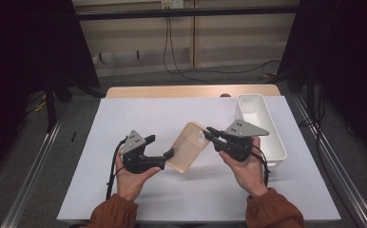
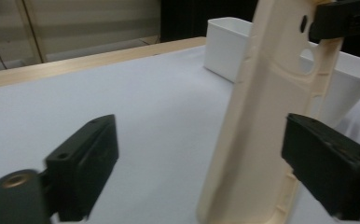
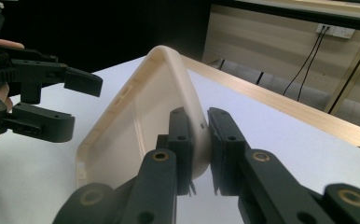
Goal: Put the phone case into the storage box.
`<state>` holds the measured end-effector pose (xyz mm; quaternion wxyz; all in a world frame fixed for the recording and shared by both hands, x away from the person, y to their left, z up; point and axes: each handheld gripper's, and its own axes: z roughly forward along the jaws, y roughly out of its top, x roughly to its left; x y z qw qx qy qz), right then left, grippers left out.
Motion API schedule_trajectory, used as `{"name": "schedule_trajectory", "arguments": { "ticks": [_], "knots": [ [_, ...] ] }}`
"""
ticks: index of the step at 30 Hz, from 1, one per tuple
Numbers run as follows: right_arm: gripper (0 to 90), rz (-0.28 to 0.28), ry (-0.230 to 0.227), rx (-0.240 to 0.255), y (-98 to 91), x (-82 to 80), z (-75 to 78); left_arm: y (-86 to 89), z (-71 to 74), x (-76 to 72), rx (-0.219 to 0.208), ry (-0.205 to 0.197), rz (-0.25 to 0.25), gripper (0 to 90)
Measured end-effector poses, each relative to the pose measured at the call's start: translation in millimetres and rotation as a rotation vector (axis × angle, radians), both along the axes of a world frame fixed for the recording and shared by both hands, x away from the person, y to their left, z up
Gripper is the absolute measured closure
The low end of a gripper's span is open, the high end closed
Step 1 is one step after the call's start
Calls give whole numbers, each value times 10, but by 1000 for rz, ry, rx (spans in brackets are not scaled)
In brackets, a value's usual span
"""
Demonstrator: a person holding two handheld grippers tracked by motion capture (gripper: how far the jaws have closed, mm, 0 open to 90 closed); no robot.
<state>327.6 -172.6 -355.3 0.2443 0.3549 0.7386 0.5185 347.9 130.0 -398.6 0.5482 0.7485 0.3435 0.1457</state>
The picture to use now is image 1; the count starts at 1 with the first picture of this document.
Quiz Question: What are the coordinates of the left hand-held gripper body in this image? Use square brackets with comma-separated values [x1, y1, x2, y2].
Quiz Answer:
[120, 129, 167, 175]

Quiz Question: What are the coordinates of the hand-held gripper cable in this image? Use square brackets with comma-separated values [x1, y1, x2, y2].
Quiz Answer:
[106, 138, 127, 201]
[250, 143, 272, 188]

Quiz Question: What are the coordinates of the black floor cable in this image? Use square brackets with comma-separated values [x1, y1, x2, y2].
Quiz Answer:
[299, 84, 327, 136]

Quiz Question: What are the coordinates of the light wooden table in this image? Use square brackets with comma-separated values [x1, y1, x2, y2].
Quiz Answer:
[105, 84, 281, 99]

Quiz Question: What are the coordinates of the beige phone case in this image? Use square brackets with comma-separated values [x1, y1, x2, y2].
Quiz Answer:
[165, 121, 211, 174]

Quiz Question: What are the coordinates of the white wall socket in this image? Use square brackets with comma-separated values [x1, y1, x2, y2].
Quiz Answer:
[161, 0, 185, 10]

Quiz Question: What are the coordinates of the black metal crossbar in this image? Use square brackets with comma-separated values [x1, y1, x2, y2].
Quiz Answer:
[76, 5, 300, 21]

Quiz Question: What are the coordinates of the left hand-held gripper cable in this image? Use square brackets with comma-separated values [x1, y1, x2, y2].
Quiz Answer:
[106, 138, 127, 201]

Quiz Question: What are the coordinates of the person's left hand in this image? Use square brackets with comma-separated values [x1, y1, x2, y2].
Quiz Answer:
[114, 146, 163, 202]

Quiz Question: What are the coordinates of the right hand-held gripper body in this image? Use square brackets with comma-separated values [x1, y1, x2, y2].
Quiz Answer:
[213, 119, 270, 163]

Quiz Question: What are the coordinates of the right hand-held gripper cable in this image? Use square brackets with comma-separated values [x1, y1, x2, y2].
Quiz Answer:
[250, 143, 272, 188]

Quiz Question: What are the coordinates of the white paper sheet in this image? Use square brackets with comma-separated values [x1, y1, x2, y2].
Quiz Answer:
[56, 95, 341, 222]

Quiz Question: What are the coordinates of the black stand leg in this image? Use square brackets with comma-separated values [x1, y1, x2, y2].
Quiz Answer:
[44, 77, 58, 133]

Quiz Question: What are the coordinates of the metal floor rail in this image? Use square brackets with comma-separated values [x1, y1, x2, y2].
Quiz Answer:
[291, 94, 367, 228]
[0, 104, 69, 228]

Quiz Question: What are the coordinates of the dark curtain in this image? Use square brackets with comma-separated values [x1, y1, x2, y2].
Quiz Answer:
[0, 0, 101, 182]
[277, 0, 367, 167]

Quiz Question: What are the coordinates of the person's right hand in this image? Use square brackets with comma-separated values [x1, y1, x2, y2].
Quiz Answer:
[219, 136, 270, 199]

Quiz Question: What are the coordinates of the white plastic bin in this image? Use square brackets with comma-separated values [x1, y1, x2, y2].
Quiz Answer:
[235, 93, 288, 168]

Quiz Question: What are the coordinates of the black wall cable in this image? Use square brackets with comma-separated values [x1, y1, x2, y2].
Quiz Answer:
[166, 16, 282, 76]
[163, 16, 215, 86]

